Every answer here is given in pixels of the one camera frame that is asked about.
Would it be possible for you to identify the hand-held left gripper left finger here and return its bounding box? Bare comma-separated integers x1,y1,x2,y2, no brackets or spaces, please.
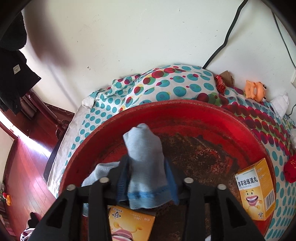
35,155,131,241

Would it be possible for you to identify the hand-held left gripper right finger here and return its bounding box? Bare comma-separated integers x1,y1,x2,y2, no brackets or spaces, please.
164,158,265,241

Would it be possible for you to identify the small grey-blue sock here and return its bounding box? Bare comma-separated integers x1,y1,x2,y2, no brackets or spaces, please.
81,162,121,217

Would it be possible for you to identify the grey sock with blue hem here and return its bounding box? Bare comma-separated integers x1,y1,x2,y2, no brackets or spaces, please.
122,123,177,210

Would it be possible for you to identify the yellow cartoon medicine box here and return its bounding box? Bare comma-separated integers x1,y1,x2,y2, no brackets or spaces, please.
108,205,155,241
235,158,276,221

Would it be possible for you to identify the round red tray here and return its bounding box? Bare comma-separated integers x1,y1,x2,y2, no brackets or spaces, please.
57,99,277,241

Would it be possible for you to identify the red sock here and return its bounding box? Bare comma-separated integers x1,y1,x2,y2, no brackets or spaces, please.
283,155,296,183

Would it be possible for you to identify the polka dot bedsheet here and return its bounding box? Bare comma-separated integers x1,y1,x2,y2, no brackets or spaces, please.
47,64,296,241

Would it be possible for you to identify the dark red wooden furniture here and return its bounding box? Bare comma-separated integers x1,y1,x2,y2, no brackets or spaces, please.
20,90,75,139

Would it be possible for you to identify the striped cloth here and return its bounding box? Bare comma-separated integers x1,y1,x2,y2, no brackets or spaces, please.
20,212,41,241

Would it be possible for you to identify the red wrapped candy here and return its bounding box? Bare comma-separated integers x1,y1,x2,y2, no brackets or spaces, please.
215,75,226,93

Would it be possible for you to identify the small orange floor toy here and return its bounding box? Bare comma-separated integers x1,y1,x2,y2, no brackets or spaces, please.
0,191,11,207

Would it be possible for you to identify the brown paper scrap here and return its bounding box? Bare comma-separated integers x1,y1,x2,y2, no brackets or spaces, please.
218,70,234,88

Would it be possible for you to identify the orange plastic toy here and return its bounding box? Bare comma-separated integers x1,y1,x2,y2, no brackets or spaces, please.
245,80,269,102

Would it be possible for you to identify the white folded sock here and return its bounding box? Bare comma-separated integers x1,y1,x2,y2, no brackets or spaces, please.
270,92,289,119

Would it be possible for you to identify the dark hanging jacket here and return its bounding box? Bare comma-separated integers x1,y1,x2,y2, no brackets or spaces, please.
0,11,42,115

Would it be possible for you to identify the thick black cable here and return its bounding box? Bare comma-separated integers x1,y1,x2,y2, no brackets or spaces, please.
202,0,249,69

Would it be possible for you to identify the thin looping black cable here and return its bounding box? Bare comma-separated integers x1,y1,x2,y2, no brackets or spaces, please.
272,11,296,70

